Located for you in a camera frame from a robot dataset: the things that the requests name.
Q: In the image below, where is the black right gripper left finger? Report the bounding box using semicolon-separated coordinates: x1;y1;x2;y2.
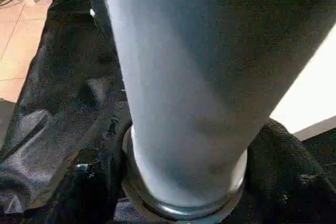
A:
31;110;133;224

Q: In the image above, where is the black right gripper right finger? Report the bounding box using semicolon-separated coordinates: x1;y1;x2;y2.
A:
231;118;336;224

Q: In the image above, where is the white plastic table leg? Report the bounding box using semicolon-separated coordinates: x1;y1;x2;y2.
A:
100;0;336;222

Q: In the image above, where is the black plastic mat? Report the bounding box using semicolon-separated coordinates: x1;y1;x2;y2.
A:
0;0;336;224

